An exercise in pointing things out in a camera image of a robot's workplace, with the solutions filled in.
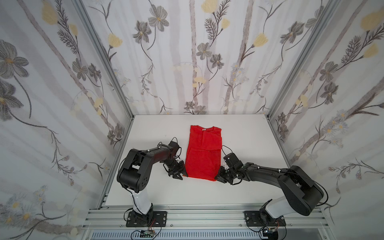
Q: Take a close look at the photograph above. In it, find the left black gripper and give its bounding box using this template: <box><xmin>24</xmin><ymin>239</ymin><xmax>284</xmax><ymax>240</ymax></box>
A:
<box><xmin>162</xmin><ymin>159</ymin><xmax>190</xmax><ymax>180</ymax></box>

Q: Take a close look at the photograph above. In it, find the red t-shirt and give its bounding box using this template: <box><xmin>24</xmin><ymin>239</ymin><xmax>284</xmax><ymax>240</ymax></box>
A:
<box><xmin>185</xmin><ymin>126</ymin><xmax>222</xmax><ymax>181</ymax></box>

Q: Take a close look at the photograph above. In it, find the small circuit board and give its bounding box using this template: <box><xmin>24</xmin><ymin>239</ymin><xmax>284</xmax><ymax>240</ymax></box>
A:
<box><xmin>139</xmin><ymin>230</ymin><xmax>157</xmax><ymax>238</ymax></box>
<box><xmin>262</xmin><ymin>228</ymin><xmax>279</xmax><ymax>240</ymax></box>

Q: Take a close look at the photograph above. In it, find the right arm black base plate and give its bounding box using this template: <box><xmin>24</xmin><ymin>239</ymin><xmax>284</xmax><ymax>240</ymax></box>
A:
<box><xmin>243</xmin><ymin>211</ymin><xmax>287</xmax><ymax>227</ymax></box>

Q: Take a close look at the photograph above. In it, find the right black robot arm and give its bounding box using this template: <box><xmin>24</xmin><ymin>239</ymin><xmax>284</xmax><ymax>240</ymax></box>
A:
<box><xmin>215</xmin><ymin>153</ymin><xmax>327</xmax><ymax>223</ymax></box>

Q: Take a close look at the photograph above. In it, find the right aluminium corner post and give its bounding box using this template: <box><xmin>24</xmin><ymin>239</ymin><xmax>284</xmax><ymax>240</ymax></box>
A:
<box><xmin>266</xmin><ymin>0</ymin><xmax>341</xmax><ymax>120</ymax></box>

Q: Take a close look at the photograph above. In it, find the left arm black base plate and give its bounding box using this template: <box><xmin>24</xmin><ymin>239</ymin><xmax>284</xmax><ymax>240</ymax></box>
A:
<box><xmin>126</xmin><ymin>211</ymin><xmax>168</xmax><ymax>228</ymax></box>

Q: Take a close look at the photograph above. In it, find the left aluminium corner post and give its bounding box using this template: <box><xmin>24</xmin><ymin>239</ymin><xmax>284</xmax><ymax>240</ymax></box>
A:
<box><xmin>72</xmin><ymin>0</ymin><xmax>135</xmax><ymax>121</ymax></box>

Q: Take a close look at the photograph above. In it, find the left small circuit board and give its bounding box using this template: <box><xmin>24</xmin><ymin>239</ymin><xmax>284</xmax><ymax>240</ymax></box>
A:
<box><xmin>139</xmin><ymin>230</ymin><xmax>157</xmax><ymax>238</ymax></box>

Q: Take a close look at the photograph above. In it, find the right small circuit board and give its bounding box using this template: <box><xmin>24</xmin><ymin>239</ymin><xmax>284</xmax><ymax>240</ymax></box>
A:
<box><xmin>262</xmin><ymin>228</ymin><xmax>279</xmax><ymax>240</ymax></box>

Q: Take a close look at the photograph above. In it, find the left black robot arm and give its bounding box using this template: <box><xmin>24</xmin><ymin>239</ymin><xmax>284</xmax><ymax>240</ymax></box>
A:
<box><xmin>117</xmin><ymin>138</ymin><xmax>188</xmax><ymax>216</ymax></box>

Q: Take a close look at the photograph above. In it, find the aluminium corner post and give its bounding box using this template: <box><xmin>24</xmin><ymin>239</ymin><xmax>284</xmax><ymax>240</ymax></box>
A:
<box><xmin>266</xmin><ymin>0</ymin><xmax>341</xmax><ymax>120</ymax></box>
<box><xmin>72</xmin><ymin>0</ymin><xmax>135</xmax><ymax>121</ymax></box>

